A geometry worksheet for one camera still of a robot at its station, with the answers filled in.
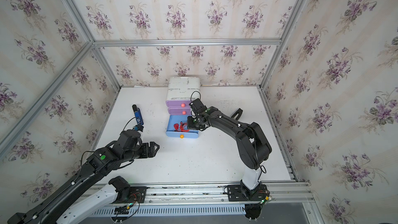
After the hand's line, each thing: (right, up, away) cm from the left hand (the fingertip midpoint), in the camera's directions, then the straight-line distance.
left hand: (155, 149), depth 74 cm
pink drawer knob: (+12, +16, +17) cm, 27 cm away
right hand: (+16, +9, +14) cm, 23 cm away
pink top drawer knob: (+12, +21, +12) cm, 27 cm away
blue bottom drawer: (+4, +4, +19) cm, 20 cm away
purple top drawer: (+10, +22, +10) cm, 26 cm away
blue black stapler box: (-18, +13, +24) cm, 33 cm away
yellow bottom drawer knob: (+11, +2, +16) cm, 20 cm away
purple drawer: (+9, +17, +16) cm, 25 cm away
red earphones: (+6, +8, +22) cm, 25 cm away
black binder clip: (+49, +16, +30) cm, 60 cm away
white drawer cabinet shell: (+14, +31, +15) cm, 37 cm away
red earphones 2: (+10, +7, +21) cm, 25 cm away
